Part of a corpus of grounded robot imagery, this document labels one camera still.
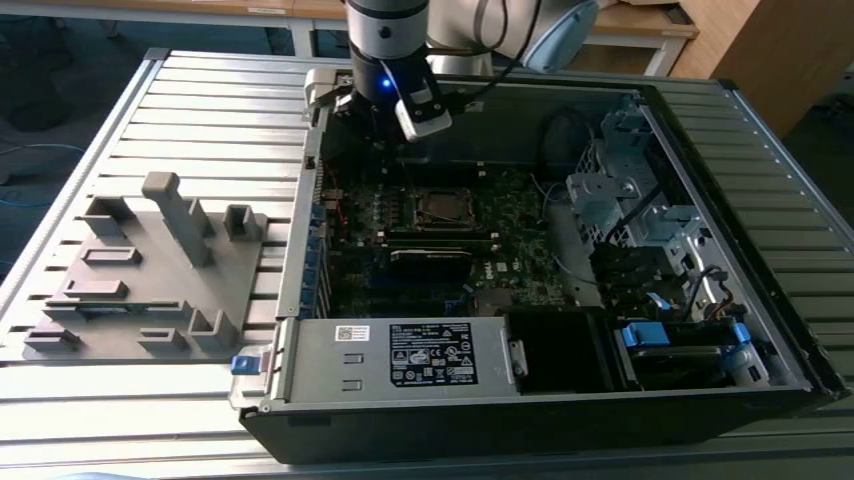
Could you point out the blue disk carrier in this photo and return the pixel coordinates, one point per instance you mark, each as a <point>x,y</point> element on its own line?
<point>644,334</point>

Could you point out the wooden desk white legs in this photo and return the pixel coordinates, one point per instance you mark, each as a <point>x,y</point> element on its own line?
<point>167,7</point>
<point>641,27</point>

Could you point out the blue plastic case latch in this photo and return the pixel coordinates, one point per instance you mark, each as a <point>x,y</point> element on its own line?
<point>243,365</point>

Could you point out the grey plastic parts rack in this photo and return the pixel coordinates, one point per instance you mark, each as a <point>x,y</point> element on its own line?
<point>167,280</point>

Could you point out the silver power supply unit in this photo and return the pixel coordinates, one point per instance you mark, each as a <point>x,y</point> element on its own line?
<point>321,365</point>

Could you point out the silver CPU plate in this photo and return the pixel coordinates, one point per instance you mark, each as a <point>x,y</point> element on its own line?
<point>446,202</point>

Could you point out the black RAM slot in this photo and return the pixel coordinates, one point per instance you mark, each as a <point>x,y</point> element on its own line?
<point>437,243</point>
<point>437,233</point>

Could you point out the silver metal drive cage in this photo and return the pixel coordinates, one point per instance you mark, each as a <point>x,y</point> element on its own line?
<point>594,192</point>

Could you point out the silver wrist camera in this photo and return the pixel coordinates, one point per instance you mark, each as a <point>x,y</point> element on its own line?
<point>423,117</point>

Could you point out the green motherboard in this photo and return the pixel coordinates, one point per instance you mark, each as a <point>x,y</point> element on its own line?
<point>527,260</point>

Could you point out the green RAM stick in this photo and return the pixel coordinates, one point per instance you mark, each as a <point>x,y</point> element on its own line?
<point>110,310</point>

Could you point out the metal CPU socket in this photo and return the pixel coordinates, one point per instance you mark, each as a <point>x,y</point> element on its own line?
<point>414,225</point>

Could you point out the dark chipset heat sink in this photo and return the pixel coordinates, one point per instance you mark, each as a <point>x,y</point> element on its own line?
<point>494,299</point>

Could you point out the black graphics card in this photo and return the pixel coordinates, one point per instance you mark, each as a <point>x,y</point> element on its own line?
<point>427,270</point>

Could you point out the black PC case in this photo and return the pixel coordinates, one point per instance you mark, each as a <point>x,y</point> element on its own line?
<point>467,430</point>

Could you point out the wooden cabinet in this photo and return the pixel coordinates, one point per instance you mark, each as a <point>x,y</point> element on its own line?
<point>768,60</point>

